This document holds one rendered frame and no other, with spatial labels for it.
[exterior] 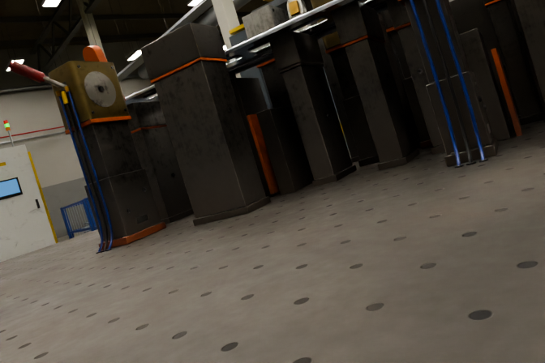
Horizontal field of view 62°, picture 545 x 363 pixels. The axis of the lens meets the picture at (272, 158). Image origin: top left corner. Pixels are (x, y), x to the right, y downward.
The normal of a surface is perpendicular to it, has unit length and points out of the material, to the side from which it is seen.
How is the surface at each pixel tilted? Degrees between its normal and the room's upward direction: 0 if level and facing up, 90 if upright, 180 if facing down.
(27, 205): 90
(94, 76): 90
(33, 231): 90
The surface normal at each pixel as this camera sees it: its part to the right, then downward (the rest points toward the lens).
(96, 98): 0.83, -0.25
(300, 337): -0.29, -0.96
